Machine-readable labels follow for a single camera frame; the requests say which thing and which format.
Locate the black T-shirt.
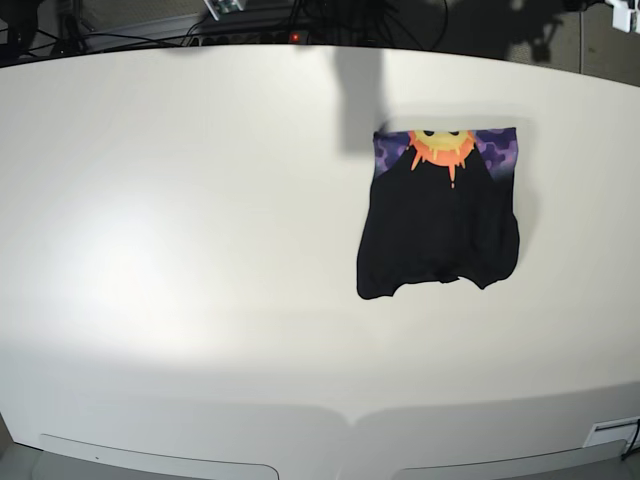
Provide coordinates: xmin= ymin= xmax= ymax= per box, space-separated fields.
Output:
xmin=356 ymin=127 xmax=520 ymax=300

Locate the black power strip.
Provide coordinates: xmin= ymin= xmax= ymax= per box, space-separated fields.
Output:
xmin=190 ymin=30 xmax=306 ymax=46

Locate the white label sticker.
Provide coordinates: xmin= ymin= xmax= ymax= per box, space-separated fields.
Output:
xmin=583 ymin=418 xmax=637 ymax=448

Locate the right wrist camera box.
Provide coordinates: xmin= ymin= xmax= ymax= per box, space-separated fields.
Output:
xmin=204 ymin=0 xmax=247 ymax=21

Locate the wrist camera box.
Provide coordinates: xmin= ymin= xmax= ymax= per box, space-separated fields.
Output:
xmin=204 ymin=0 xmax=247 ymax=21
xmin=606 ymin=0 xmax=639 ymax=34

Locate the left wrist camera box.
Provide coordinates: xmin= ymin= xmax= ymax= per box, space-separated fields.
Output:
xmin=606 ymin=0 xmax=639 ymax=34

